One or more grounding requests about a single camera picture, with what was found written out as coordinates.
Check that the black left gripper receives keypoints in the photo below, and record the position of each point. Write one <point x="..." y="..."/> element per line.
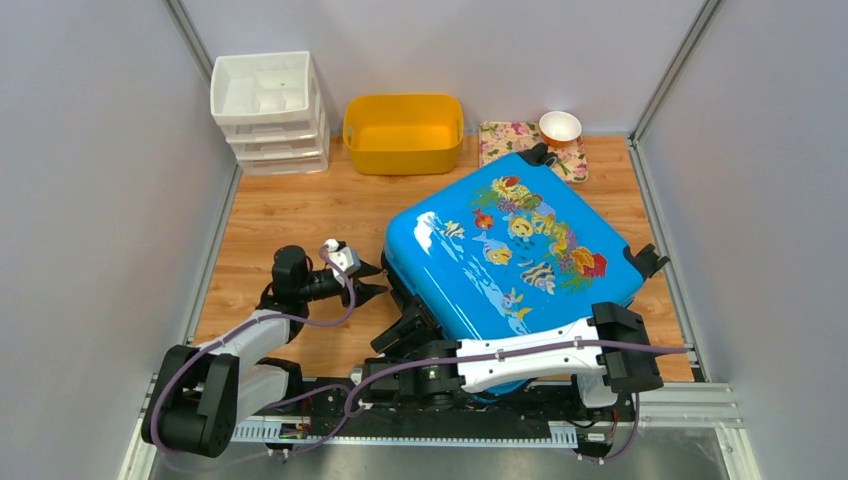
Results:
<point x="364" y="292"/>

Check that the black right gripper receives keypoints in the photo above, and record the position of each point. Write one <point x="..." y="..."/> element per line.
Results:
<point x="414" y="326"/>

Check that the blue fish print suitcase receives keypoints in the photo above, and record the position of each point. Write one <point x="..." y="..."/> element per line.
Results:
<point x="510" y="250"/>

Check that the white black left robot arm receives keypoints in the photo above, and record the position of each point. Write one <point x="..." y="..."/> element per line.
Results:
<point x="203" y="392"/>

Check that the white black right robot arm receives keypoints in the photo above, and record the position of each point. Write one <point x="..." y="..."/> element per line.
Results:
<point x="607" y="353"/>

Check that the yellow plastic basket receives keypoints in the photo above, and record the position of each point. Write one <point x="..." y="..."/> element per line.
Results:
<point x="404" y="134"/>

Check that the white plastic drawer unit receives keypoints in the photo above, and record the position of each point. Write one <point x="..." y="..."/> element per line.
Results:
<point x="270" y="110"/>

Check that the floral pattern tray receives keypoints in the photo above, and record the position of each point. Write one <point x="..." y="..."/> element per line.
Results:
<point x="496" y="139"/>

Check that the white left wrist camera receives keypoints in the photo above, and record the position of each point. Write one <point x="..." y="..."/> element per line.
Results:
<point x="343" y="260"/>

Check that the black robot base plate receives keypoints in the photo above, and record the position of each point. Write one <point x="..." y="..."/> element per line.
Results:
<point x="528" y="414"/>

